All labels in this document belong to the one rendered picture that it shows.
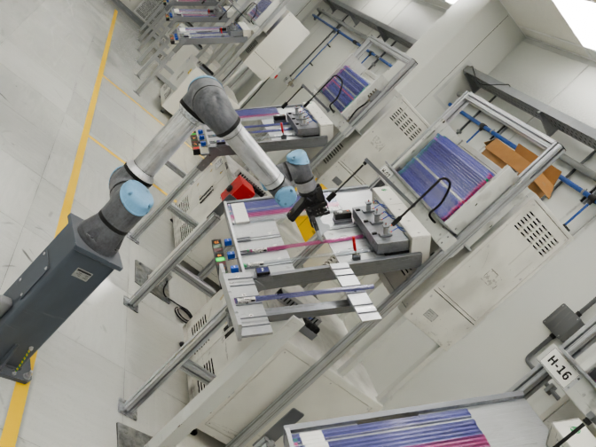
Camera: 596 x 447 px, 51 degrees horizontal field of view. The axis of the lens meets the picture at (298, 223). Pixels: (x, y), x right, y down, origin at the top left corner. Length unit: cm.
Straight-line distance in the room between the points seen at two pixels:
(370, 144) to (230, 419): 191
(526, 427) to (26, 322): 157
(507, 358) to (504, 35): 311
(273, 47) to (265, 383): 480
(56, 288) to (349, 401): 137
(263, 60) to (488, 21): 239
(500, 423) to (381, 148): 235
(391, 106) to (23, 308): 245
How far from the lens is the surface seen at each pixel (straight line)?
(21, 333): 228
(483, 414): 190
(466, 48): 589
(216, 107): 197
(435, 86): 585
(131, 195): 203
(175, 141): 212
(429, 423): 181
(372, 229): 256
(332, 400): 282
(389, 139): 389
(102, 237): 208
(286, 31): 691
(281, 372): 264
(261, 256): 250
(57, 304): 221
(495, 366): 401
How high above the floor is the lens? 143
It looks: 11 degrees down
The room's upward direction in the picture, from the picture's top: 45 degrees clockwise
